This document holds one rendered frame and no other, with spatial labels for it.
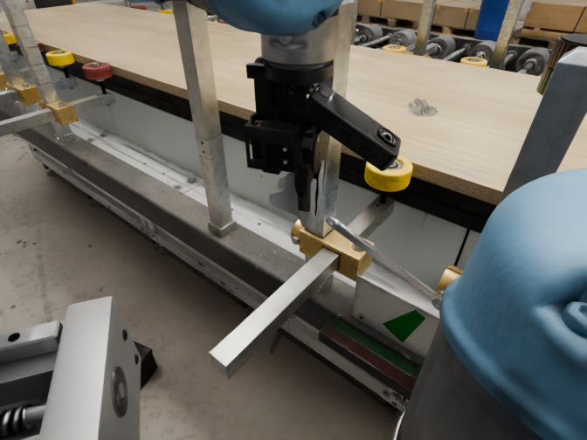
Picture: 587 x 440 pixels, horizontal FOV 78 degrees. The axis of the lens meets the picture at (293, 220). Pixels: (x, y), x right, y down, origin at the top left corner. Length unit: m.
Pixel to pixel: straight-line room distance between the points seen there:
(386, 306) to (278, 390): 0.83
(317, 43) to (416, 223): 0.48
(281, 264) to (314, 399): 0.71
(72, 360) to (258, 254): 0.51
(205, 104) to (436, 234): 0.49
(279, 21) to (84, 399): 0.24
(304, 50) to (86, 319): 0.29
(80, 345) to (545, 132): 0.42
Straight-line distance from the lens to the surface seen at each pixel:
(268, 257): 0.75
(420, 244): 0.79
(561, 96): 0.39
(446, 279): 0.52
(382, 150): 0.39
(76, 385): 0.29
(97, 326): 0.31
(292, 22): 0.19
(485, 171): 0.71
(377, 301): 0.60
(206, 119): 0.68
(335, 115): 0.39
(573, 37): 0.45
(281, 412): 1.34
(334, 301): 0.68
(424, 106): 0.93
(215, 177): 0.73
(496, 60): 1.53
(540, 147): 0.41
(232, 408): 1.36
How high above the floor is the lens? 1.22
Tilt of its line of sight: 38 degrees down
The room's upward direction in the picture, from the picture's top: straight up
